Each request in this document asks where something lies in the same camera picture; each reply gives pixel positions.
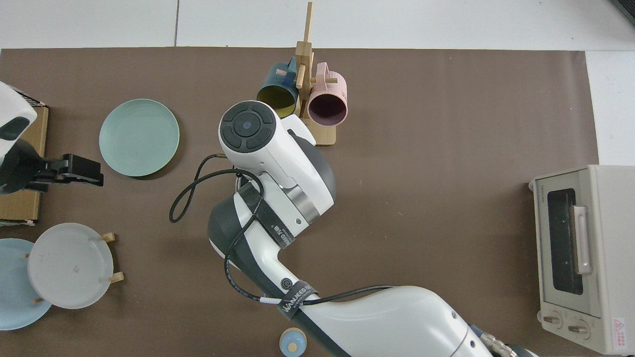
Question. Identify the dark equipment corner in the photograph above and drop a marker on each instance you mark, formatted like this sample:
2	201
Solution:
627	9

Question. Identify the pale toaster oven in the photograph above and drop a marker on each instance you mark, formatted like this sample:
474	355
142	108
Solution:
600	248

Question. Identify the small blue round thing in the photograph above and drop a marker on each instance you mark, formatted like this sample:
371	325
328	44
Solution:
292	343

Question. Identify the brown table cloth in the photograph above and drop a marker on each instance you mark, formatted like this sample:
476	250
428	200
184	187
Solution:
446	124

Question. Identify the wooden cup stand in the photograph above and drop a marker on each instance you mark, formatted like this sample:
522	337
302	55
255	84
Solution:
325	136

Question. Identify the light blue plate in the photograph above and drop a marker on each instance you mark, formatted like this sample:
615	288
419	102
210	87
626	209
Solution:
12	292

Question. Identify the pink ribbed cup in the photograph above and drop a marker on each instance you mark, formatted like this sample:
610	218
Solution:
327	106

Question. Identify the pale grey plate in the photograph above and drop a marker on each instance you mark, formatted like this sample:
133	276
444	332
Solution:
69	265

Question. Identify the wooden plate rack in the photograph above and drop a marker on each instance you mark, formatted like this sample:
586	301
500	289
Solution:
109	237

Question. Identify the pale green plate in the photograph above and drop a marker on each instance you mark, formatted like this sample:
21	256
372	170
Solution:
139	136

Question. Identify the teal cup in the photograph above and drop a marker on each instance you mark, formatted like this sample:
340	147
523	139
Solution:
275	99

